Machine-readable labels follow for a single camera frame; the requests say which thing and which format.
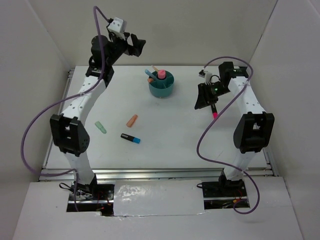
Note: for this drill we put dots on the blue capped clear highlighter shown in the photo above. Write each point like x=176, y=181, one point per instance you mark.
x=151, y=75

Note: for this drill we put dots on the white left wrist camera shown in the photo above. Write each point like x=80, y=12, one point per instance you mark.
x=118, y=27

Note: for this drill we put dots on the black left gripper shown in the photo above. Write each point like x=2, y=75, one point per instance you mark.
x=137, y=45

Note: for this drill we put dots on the black pink highlighter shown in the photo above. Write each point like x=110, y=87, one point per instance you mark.
x=214, y=111

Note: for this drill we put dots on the white foil cover plate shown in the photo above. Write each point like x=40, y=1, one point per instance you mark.
x=157, y=198

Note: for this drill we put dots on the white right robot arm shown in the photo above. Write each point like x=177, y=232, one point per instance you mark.
x=255, y=126

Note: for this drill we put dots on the black blue highlighter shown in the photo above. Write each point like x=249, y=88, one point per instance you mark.
x=130, y=138

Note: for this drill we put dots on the green highlighter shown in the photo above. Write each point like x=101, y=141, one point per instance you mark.
x=100, y=127

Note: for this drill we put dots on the teal round organizer container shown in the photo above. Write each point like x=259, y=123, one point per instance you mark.
x=162, y=88

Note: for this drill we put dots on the aluminium rail frame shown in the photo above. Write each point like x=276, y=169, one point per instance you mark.
x=176, y=140

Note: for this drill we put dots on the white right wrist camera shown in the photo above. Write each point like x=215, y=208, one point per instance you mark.
x=206, y=75

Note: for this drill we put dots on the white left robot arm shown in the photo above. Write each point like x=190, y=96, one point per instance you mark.
x=68, y=128

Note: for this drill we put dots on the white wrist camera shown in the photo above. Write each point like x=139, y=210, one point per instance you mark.
x=206, y=75
x=118, y=27

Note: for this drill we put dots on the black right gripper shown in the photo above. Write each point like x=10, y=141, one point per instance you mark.
x=204, y=97

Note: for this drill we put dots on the pink capped marker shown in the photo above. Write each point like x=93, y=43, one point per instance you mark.
x=161, y=74

